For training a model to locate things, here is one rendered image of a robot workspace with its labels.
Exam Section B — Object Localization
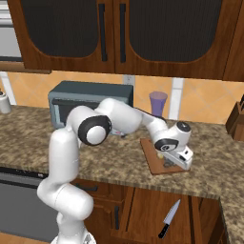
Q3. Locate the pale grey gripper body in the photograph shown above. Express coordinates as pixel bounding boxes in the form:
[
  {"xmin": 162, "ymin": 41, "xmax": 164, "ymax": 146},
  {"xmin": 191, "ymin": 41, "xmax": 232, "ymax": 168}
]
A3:
[{"xmin": 164, "ymin": 151, "xmax": 194, "ymax": 172}]

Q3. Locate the brown wooden cutting board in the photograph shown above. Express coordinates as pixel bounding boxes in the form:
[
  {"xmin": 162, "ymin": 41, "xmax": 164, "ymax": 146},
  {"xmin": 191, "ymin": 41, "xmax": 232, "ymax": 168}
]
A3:
[{"xmin": 139, "ymin": 137, "xmax": 191, "ymax": 176}]

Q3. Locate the open wooden drawer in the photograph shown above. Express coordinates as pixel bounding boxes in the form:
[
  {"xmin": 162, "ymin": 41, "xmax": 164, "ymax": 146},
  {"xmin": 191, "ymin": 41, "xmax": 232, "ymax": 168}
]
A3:
[{"xmin": 110, "ymin": 186, "xmax": 227, "ymax": 244}]

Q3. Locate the purple cup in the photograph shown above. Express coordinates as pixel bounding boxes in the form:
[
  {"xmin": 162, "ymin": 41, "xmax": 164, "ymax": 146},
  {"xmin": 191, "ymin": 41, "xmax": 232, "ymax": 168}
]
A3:
[{"xmin": 149, "ymin": 91, "xmax": 169, "ymax": 118}]

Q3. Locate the wooden drawer front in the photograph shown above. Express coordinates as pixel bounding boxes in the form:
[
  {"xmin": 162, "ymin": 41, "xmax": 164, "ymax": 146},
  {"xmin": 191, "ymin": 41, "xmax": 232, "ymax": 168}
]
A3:
[{"xmin": 70, "ymin": 178, "xmax": 129, "ymax": 205}]

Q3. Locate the brown wooden knife block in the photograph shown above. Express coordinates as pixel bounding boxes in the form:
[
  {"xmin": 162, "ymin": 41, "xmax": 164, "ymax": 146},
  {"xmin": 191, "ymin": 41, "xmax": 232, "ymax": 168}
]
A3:
[{"xmin": 225, "ymin": 94, "xmax": 244, "ymax": 142}]

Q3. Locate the wooden base cupboard door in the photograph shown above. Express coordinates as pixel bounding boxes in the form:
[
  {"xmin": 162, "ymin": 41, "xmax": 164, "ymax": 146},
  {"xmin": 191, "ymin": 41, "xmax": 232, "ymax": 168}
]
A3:
[{"xmin": 83, "ymin": 199, "xmax": 126, "ymax": 244}]

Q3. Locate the grey-blue toaster oven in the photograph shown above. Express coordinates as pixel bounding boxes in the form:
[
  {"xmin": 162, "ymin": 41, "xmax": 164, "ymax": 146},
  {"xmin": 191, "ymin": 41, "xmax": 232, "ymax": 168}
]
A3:
[{"xmin": 48, "ymin": 80, "xmax": 134, "ymax": 138}]

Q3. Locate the plain wooden cupboard panel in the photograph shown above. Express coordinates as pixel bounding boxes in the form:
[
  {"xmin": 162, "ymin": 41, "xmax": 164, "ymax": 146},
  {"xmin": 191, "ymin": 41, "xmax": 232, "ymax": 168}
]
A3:
[{"xmin": 222, "ymin": 18, "xmax": 244, "ymax": 83}]

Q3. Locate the wooden cupboard door, dark glass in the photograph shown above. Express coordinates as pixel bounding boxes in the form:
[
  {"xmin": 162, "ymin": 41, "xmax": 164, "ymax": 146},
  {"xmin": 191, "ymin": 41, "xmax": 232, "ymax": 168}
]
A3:
[
  {"xmin": 7, "ymin": 0, "xmax": 116, "ymax": 74},
  {"xmin": 112, "ymin": 0, "xmax": 244, "ymax": 80}
]

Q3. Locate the grey dishwasher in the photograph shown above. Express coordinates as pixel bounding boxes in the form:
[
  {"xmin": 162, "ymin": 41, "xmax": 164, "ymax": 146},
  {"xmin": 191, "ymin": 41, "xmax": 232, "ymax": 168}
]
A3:
[{"xmin": 0, "ymin": 167, "xmax": 62, "ymax": 244}]

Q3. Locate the white jar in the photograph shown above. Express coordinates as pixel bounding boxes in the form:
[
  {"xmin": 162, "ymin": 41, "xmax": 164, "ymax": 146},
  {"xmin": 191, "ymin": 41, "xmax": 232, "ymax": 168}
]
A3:
[{"xmin": 0, "ymin": 91, "xmax": 12, "ymax": 115}]

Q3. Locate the grey extractor hood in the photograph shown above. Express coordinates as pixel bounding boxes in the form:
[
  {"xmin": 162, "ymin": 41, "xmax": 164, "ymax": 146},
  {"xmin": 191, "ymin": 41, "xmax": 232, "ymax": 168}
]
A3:
[{"xmin": 0, "ymin": 0, "xmax": 24, "ymax": 63}]

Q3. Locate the black-handled kitchen knife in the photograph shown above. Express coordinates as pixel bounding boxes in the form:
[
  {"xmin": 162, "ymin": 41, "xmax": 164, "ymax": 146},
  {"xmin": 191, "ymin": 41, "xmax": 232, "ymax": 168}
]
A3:
[{"xmin": 157, "ymin": 198, "xmax": 182, "ymax": 240}]

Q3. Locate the black base cupboard handle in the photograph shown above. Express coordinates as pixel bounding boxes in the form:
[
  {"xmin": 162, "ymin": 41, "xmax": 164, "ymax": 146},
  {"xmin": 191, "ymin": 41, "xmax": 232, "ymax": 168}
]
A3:
[{"xmin": 113, "ymin": 205, "xmax": 121, "ymax": 231}]

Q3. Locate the black drawer handle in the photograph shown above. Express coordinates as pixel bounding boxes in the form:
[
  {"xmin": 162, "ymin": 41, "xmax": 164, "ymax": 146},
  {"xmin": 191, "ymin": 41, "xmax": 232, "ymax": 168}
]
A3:
[{"xmin": 75, "ymin": 183, "xmax": 99, "ymax": 193}]

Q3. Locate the white wall socket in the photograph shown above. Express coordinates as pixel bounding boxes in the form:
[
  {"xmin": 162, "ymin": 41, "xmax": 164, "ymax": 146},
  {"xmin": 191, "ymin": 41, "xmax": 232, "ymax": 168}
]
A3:
[{"xmin": 123, "ymin": 73, "xmax": 135, "ymax": 87}]

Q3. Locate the black cupboard door handle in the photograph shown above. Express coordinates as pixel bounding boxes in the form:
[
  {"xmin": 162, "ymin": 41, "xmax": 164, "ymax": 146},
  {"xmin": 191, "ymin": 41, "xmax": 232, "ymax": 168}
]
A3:
[
  {"xmin": 97, "ymin": 3, "xmax": 109, "ymax": 63},
  {"xmin": 118, "ymin": 3, "xmax": 128, "ymax": 64}
]

